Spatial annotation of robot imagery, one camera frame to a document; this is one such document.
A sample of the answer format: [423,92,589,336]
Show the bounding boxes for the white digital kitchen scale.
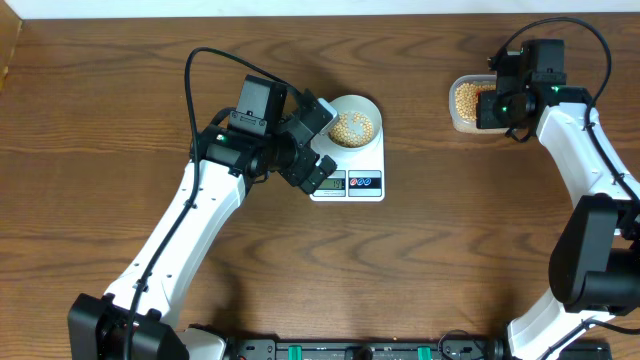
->
[310,124,385,202]

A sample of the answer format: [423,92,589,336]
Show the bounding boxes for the clear plastic container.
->
[449,74,506,134]

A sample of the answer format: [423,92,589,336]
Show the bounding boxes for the black camera cable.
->
[487,16,640,211]
[123,46,304,360]

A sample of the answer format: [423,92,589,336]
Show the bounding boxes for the grey round bowl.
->
[328,95,382,149]

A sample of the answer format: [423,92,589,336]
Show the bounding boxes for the black left camera cable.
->
[123,46,304,360]

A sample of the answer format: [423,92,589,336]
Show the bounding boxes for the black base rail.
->
[219,338,612,360]

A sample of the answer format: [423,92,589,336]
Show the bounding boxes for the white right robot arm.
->
[476,39,639,359]

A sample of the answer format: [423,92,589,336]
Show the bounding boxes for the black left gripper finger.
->
[299,155,337,195]
[294,89,323,140]

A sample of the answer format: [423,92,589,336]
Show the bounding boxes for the brown cardboard panel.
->
[0,0,23,88]

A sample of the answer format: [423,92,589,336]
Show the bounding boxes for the black right camera cable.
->
[487,16,640,211]

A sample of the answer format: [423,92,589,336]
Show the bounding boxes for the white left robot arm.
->
[67,83,338,359]

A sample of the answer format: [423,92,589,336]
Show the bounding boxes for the soybeans in bowl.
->
[329,112,374,148]

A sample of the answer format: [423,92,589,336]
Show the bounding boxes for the pile of soybeans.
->
[454,83,496,122]

